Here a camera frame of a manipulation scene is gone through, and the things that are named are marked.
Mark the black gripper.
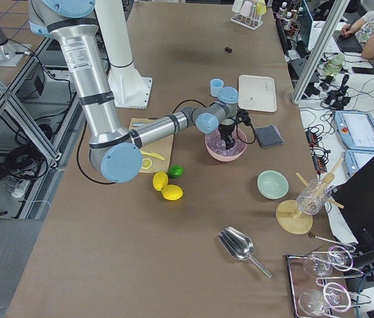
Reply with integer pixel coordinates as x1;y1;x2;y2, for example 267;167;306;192
218;119;236;150

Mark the light blue plastic cup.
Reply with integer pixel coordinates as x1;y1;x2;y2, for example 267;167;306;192
209;78;224;97

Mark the pink bowl of ice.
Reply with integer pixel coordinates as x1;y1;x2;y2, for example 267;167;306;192
205;129;247;162

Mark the wooden cup tree stand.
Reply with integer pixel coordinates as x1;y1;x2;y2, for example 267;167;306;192
276;157;344;235

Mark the metal ice scoop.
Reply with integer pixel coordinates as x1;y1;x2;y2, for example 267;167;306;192
218;227;273;278

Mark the white cup rack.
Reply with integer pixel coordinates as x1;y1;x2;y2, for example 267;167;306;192
230;0;267;30

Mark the grey folded cloth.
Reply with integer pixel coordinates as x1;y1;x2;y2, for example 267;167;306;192
254;125;284;148

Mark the cream rabbit tray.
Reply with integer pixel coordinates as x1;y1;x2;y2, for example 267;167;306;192
238;75;277;113

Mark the green lime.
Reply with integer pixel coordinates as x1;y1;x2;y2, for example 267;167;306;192
167;165;184;178

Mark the wooden cutting board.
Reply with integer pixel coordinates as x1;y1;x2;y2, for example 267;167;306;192
140;135;173;174

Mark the mint green bowl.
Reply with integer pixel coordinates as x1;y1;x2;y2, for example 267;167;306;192
257;170;289;199

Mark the yellow plastic knife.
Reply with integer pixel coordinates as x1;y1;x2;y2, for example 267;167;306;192
141;150;165;161

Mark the yellow lemon front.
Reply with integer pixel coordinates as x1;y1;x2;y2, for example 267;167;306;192
162;184;183;201

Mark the yellow lemon near lime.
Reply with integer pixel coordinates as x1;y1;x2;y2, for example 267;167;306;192
152;172;169;191

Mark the lemon half slice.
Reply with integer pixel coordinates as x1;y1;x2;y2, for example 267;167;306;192
141;158;153;170

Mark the clear glass on stand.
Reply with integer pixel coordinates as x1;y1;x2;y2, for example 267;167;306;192
297;180;333;215

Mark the blue teach pendant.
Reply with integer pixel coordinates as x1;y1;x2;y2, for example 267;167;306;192
334;111;374;152
344;149;374;177

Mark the wine glass rack tray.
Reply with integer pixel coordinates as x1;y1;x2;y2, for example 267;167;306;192
285;244;371;317

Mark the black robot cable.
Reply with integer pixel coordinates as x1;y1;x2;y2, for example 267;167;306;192
234;119;256;145

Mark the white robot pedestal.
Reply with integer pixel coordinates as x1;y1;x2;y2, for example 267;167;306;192
95;0;152;109

